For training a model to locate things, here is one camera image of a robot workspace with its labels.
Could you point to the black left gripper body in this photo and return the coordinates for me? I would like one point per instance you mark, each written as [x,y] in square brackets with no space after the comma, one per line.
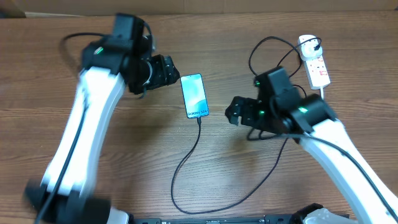
[152,74]

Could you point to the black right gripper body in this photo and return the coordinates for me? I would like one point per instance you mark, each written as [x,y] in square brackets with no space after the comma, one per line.
[257,116]

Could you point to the black smartphone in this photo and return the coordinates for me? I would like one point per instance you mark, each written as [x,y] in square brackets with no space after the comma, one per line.
[194,96]

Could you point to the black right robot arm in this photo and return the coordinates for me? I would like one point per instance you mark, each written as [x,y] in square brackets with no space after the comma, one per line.
[281,111]

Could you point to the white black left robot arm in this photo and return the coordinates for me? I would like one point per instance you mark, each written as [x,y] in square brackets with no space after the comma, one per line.
[123,60]

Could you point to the white charger plug adapter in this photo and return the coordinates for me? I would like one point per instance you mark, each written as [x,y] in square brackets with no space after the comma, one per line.
[310,47]

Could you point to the white power strip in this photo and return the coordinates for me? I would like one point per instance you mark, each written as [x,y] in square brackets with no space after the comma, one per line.
[317,73]

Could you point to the brown cardboard backdrop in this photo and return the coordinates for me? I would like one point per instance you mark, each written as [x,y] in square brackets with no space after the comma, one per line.
[23,8]

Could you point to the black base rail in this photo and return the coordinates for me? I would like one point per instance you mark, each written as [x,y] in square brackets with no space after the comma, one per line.
[297,217]

